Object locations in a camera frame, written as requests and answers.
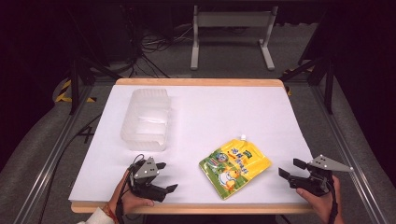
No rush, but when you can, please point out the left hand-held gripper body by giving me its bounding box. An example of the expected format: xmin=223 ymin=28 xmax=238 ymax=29
xmin=128 ymin=156 xmax=169 ymax=203

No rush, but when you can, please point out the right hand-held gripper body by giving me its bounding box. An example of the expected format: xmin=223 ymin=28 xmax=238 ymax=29
xmin=287 ymin=154 xmax=355 ymax=198

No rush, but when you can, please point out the translucent plastic storage box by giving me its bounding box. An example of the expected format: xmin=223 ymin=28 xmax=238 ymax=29
xmin=120 ymin=88 xmax=172 ymax=153

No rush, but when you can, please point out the yellow spouted drink pouch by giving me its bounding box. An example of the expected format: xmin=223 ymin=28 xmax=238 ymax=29
xmin=198 ymin=133 xmax=273 ymax=201

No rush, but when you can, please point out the person's left hand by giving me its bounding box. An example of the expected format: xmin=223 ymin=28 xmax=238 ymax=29
xmin=107 ymin=170 xmax=156 ymax=217

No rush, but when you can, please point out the person's right hand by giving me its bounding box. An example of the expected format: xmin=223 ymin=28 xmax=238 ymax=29
xmin=295 ymin=175 xmax=344 ymax=224

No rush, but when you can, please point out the white table cover sheet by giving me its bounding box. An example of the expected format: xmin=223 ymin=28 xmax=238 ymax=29
xmin=67 ymin=84 xmax=314 ymax=204

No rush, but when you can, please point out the black metal stand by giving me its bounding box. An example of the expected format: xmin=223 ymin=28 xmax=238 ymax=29
xmin=66 ymin=6 xmax=123 ymax=116
xmin=278 ymin=12 xmax=335 ymax=116

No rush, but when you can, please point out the yellow black hazard tape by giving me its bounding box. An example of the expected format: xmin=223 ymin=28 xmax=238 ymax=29
xmin=54 ymin=79 xmax=97 ymax=104

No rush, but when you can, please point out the black cord on right gripper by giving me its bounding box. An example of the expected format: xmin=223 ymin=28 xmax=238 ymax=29
xmin=328 ymin=175 xmax=340 ymax=224

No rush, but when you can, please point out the black cord on gripper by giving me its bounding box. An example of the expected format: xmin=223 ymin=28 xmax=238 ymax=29
xmin=114 ymin=153 xmax=146 ymax=224
xmin=328 ymin=175 xmax=340 ymax=224

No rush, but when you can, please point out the black cord on left gripper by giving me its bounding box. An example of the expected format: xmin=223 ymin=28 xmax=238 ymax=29
xmin=114 ymin=153 xmax=146 ymax=224

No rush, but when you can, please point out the aluminium floor rail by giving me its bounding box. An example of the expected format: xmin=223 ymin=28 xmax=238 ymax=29
xmin=311 ymin=85 xmax=390 ymax=224
xmin=12 ymin=83 xmax=94 ymax=224

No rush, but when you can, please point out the red orange bracelet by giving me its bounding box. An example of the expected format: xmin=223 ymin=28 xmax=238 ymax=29
xmin=102 ymin=203 xmax=120 ymax=224

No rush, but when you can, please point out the black floor cable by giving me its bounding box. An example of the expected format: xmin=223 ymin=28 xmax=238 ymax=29
xmin=36 ymin=113 xmax=104 ymax=224

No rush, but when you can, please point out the bundle of floor cables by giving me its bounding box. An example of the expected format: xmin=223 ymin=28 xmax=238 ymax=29
xmin=122 ymin=6 xmax=195 ymax=78

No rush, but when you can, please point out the white metal stand frame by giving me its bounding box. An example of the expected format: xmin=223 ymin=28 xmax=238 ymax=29
xmin=190 ymin=5 xmax=279 ymax=72

